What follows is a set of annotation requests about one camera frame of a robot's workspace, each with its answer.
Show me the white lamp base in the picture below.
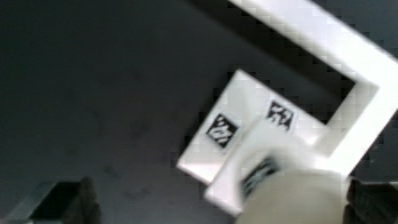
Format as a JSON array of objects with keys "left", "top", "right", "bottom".
[{"left": 177, "top": 71, "right": 328, "bottom": 215}]

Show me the white U-shaped fence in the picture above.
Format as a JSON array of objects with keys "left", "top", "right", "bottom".
[{"left": 229, "top": 0, "right": 398, "bottom": 174}]

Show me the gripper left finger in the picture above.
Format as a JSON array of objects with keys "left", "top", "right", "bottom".
[{"left": 2, "top": 177, "right": 101, "bottom": 224}]

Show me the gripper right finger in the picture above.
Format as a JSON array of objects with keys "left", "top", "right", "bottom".
[{"left": 343, "top": 179, "right": 398, "bottom": 224}]

